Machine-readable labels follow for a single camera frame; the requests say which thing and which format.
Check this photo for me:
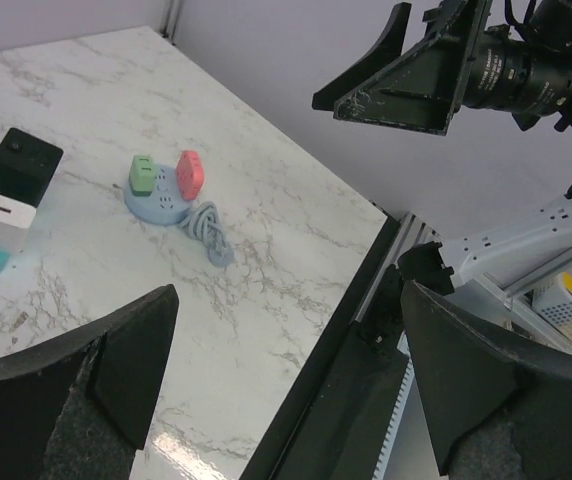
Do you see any blue round power strip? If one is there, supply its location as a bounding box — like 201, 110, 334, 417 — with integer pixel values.
123, 163, 234, 268

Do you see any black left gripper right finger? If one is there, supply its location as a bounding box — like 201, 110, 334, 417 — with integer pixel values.
401, 282, 572, 479

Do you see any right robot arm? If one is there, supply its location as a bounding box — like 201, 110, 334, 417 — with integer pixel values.
312, 1, 572, 292

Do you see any white slotted cable duct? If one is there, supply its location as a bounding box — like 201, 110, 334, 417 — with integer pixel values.
372, 333, 415, 480

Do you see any coral square adapter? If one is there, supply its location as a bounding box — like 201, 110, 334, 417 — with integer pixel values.
175, 150, 205, 201

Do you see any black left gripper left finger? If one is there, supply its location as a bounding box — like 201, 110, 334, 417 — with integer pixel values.
0, 285, 179, 479

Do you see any green cube plug adapter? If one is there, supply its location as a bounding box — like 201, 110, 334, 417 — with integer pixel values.
129, 155, 157, 196

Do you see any black cube socket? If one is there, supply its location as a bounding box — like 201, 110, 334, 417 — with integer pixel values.
0, 127, 63, 208

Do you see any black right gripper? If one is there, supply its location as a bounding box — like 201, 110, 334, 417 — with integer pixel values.
312, 1, 492, 135

